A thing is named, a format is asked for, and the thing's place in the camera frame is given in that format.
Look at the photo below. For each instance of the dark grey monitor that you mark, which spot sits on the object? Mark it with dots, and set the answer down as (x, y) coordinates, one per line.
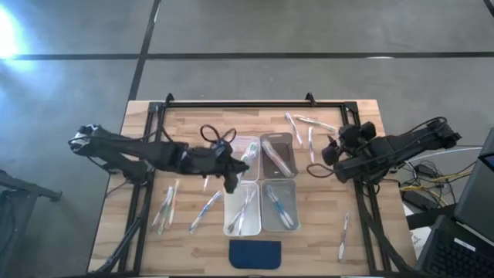
(474, 201)

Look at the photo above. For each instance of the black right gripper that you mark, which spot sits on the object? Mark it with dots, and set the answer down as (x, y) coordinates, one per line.
(353, 135)

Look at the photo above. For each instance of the clear plastic bin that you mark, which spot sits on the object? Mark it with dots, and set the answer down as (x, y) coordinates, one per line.
(254, 173)

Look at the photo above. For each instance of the toothbrushes lower right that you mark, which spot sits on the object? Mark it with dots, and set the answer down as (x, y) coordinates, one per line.
(343, 235)

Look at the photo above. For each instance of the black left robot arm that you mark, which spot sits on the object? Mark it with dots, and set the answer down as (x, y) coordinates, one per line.
(127, 152)

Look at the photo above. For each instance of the black stand base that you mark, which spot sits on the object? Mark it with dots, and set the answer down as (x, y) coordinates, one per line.
(31, 187)

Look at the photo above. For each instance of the dark toothbrush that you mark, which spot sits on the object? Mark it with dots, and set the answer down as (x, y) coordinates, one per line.
(247, 202)
(240, 226)

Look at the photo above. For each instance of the white plastic bin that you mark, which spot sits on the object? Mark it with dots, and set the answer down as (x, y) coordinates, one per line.
(229, 189)

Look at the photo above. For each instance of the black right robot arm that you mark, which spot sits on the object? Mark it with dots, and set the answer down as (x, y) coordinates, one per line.
(405, 148)

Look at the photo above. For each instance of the black laptop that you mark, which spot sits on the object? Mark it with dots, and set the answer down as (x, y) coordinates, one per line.
(455, 255)

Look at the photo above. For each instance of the grey plastic bin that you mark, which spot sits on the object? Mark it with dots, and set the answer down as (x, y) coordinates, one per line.
(293, 185)

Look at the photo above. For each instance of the green toothbrush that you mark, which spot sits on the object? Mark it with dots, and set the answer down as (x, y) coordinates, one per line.
(251, 150)
(164, 222)
(316, 123)

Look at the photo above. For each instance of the blue toothbrush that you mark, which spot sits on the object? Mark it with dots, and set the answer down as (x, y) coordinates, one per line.
(287, 220)
(278, 206)
(204, 211)

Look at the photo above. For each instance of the blue cloth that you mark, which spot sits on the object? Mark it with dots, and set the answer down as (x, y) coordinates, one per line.
(254, 255)

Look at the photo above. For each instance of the black power strip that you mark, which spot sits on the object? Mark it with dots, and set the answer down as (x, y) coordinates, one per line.
(415, 201)

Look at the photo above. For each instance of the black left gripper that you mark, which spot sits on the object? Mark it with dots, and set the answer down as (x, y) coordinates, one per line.
(216, 160)

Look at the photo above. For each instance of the smoky brown translucent bin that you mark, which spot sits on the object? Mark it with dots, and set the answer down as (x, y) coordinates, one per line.
(287, 144)

